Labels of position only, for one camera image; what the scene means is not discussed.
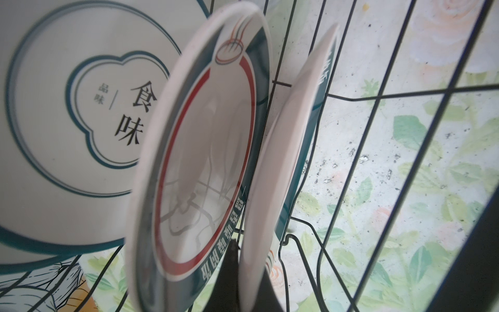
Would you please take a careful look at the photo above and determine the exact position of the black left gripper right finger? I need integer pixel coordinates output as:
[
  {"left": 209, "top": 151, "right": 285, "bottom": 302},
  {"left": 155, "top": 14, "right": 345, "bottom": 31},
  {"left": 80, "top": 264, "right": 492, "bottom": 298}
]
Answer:
[{"left": 255, "top": 270, "right": 283, "bottom": 312}]

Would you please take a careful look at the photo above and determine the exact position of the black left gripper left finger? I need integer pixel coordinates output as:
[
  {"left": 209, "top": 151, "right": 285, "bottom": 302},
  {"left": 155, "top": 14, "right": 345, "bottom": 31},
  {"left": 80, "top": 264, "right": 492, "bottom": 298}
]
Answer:
[{"left": 203, "top": 239, "right": 239, "bottom": 312}]

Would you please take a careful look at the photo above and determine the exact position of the grey rimmed back plate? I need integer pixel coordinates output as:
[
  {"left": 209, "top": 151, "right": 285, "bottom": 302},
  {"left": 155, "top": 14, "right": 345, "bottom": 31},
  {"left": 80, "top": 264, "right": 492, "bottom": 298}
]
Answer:
[{"left": 239, "top": 23, "right": 339, "bottom": 311}]

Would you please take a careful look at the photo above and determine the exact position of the dark rimmed back plate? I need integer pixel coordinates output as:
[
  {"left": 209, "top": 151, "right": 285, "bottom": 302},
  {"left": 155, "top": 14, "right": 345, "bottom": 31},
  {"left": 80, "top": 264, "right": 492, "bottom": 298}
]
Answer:
[{"left": 125, "top": 1, "right": 271, "bottom": 311}]

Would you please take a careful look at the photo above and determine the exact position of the black wire dish rack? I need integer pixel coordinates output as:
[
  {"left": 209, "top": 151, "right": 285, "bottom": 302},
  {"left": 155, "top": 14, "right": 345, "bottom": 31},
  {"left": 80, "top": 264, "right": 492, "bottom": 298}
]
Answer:
[{"left": 1, "top": 1, "right": 498, "bottom": 311}]

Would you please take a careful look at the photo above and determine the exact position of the large white back plate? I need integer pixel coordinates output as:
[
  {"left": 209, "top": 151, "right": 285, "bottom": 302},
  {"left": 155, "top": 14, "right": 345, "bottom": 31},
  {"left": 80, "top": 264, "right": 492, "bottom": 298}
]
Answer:
[{"left": 1, "top": 1, "right": 209, "bottom": 274}]

